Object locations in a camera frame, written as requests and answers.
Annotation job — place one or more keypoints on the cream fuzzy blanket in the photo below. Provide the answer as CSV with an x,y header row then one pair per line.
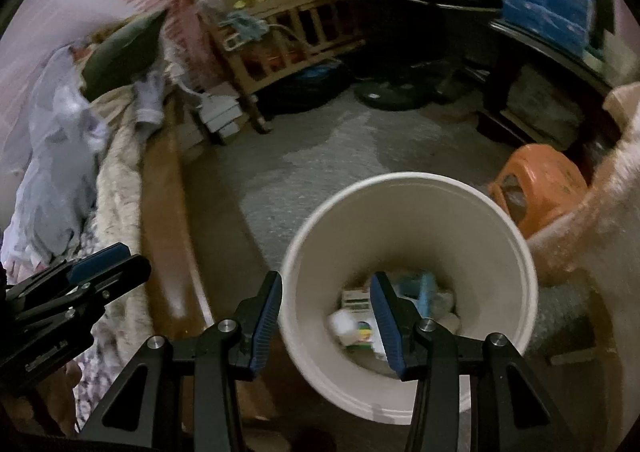
x,y
120,192

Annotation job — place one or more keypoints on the beige fleece clothing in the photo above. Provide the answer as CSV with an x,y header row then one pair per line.
x,y
600,192

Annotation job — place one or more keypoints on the white plastic bucket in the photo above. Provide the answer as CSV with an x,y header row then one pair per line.
x,y
450,232

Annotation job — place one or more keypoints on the blue wipes packet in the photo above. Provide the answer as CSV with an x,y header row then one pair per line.
x,y
417,289

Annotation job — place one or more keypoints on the lavender blanket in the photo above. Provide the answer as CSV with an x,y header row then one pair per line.
x,y
50,172

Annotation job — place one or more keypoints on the wooden bed frame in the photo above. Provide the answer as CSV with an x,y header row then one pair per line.
x,y
165,232

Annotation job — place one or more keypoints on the white green tissue packet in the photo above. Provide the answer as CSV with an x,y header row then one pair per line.
x,y
350,332

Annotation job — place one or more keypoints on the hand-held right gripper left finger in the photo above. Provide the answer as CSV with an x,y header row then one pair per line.
x,y
265,317

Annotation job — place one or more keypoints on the white milk carton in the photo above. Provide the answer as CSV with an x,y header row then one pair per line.
x,y
356,301

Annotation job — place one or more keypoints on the person's left hand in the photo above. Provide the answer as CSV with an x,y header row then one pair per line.
x,y
62,397

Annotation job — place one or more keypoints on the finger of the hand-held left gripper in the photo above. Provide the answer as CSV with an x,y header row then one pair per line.
x,y
95,262
125,277

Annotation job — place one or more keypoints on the orange plastic stool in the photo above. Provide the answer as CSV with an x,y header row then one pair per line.
x,y
545,177

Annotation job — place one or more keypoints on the dark green pillow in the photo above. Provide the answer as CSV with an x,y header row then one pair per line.
x,y
125,52

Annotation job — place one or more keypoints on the patterned bed sheet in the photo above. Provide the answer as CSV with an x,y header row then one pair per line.
x,y
95,372

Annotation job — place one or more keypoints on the black fan base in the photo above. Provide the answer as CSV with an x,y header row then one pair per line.
x,y
395,95

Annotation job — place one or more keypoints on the grey cloth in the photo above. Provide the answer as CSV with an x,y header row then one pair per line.
x,y
150,102

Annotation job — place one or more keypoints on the black table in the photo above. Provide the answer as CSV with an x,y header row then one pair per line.
x,y
550,82

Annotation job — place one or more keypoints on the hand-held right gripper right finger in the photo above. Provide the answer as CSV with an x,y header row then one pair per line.
x,y
387,327

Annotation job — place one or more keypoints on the wooden crib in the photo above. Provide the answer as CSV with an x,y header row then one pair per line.
x,y
300,17

